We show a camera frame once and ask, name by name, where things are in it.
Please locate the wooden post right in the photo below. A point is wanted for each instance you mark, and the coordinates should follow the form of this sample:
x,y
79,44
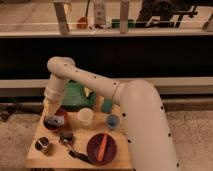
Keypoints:
x,y
124,12

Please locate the blue plastic cup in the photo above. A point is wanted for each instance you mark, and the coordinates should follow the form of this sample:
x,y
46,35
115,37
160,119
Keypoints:
x,y
112,121

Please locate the green box on shelf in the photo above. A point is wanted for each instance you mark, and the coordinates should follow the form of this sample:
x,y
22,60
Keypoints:
x,y
117,23

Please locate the red object on shelf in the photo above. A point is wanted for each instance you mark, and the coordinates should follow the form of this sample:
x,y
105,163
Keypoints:
x,y
82,23

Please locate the teal cylinder block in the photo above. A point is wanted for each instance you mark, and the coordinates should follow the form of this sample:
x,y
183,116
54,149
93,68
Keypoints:
x,y
106,106

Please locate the orange carrot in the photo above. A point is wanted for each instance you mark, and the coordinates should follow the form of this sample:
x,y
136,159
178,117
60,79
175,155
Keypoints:
x,y
102,148

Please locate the wooden board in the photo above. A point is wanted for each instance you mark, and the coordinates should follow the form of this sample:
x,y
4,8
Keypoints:
x,y
58,157

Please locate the wooden post left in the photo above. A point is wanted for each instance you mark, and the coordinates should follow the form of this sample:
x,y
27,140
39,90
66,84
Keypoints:
x,y
61,17

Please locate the white bottle on shelf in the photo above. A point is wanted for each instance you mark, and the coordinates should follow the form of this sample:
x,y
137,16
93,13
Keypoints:
x,y
99,13

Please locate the wooden post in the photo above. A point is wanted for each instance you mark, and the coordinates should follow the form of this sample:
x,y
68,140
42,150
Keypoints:
x,y
124,12
61,17

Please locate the black machine in background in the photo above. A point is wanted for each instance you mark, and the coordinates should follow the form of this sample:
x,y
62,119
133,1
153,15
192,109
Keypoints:
x,y
171,13

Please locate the grey blue towel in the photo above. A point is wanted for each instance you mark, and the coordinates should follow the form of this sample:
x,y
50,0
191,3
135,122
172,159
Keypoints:
x,y
55,121

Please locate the green tray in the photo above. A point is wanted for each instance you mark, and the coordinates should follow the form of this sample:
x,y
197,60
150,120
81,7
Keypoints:
x,y
76,97

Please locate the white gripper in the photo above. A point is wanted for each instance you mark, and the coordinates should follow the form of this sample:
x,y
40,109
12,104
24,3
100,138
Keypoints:
x,y
53,96

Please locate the white plastic cup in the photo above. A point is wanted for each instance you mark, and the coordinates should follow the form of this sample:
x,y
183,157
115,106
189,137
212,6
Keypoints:
x,y
85,116

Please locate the dark red plate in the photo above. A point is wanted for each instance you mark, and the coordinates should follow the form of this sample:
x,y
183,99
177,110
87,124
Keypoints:
x,y
93,148

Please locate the yellow banana piece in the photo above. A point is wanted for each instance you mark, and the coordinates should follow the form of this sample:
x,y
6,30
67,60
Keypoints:
x,y
87,92

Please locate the small dark toy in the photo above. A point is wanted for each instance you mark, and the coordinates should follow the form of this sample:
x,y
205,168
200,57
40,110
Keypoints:
x,y
66,138

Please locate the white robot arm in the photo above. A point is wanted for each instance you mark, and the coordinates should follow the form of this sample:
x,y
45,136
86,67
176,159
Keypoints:
x,y
151,145

